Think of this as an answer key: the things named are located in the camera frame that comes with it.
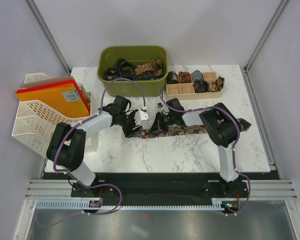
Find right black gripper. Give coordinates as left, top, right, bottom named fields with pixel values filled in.
left=148, top=111, right=176, bottom=136

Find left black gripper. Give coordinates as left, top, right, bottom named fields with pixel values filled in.
left=116, top=109, right=143, bottom=139

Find brown cat pattern tie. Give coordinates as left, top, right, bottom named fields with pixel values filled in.
left=137, top=117, right=253, bottom=140

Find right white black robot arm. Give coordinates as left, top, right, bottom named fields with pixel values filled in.
left=145, top=98, right=242, bottom=197

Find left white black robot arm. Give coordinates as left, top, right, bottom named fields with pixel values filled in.
left=46, top=95, right=150, bottom=197

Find black ties in bin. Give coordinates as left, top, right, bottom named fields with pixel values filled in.
left=103, top=58, right=137, bottom=81

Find wooden compartment tray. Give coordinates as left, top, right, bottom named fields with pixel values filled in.
left=165, top=71, right=223, bottom=100

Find black rolled tie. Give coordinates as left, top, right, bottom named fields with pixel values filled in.
left=166, top=71, right=179, bottom=85

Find olive green plastic bin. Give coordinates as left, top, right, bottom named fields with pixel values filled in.
left=97, top=45, right=168, bottom=97

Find red patterned rolled tie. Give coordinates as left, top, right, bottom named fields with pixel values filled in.
left=178, top=71, right=192, bottom=84

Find dark patterned rolled tie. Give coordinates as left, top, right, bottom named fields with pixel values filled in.
left=193, top=80, right=209, bottom=93

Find brown patterned tie in bin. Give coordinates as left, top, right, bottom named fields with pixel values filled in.
left=134, top=59, right=164, bottom=78

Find grey blue rolled tie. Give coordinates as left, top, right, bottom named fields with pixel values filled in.
left=191, top=70, right=204, bottom=83

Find orange folder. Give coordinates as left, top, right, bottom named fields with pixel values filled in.
left=15, top=83, right=90, bottom=118

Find red folder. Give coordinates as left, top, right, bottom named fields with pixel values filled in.
left=15, top=77, right=91, bottom=104

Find brown patterned loose tie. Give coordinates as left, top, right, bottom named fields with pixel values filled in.
left=207, top=76, right=225, bottom=93

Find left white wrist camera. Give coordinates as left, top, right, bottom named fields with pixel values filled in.
left=134, top=106, right=150, bottom=125

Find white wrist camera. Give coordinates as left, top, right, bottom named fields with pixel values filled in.
left=134, top=106, right=150, bottom=125
left=157, top=102, right=165, bottom=110

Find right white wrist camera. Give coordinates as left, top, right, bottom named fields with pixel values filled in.
left=157, top=102, right=165, bottom=110

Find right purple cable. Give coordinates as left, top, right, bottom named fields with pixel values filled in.
left=158, top=88, right=252, bottom=217

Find purple cable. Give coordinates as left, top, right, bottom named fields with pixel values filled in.
left=36, top=77, right=148, bottom=227
left=158, top=88, right=252, bottom=217

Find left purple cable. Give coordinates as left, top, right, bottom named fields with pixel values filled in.
left=36, top=77, right=148, bottom=227

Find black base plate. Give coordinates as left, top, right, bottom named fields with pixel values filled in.
left=71, top=172, right=249, bottom=205

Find white slotted cable duct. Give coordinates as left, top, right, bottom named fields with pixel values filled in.
left=35, top=199, right=238, bottom=211

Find aluminium rail frame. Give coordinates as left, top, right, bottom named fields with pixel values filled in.
left=25, top=179, right=297, bottom=201

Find left aluminium corner post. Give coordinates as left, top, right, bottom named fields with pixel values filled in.
left=24, top=0, right=72, bottom=76

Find aluminium corner post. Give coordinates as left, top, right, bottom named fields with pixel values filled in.
left=24, top=0, right=72, bottom=76
left=243, top=0, right=290, bottom=73

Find right aluminium corner post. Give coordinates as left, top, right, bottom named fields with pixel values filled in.
left=243, top=0, right=290, bottom=73

